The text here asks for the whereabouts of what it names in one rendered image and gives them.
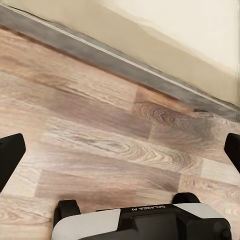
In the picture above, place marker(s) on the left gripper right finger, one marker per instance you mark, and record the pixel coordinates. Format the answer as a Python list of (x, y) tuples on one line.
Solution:
[(232, 149)]

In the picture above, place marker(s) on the bed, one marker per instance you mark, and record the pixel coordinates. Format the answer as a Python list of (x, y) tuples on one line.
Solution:
[(188, 49)]

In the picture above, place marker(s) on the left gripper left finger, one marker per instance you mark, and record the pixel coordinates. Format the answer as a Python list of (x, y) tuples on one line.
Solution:
[(12, 150)]

